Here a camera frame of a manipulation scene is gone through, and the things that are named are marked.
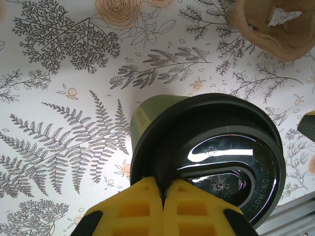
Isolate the black plastic cup lid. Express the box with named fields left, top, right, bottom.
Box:
left=129, top=92, right=287, bottom=227

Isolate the wide aluminium mounting rail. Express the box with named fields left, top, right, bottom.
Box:
left=255, top=190, right=315, bottom=236

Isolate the floral patterned table cover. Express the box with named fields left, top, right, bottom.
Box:
left=0, top=0, right=315, bottom=236

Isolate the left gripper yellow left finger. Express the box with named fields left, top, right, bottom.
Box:
left=70, top=176, right=164, bottom=236

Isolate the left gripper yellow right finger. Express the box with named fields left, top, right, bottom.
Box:
left=162, top=178, right=258, bottom=236

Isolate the green paper coffee cup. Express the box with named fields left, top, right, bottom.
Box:
left=129, top=94, right=191, bottom=150

